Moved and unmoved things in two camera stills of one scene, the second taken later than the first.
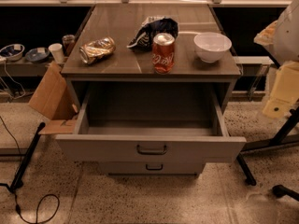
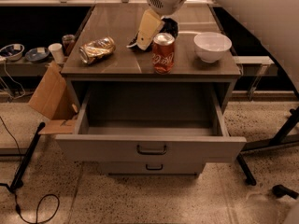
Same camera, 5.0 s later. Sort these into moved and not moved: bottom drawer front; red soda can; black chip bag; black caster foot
Moved: black chip bag
Not moved: bottom drawer front; red soda can; black caster foot
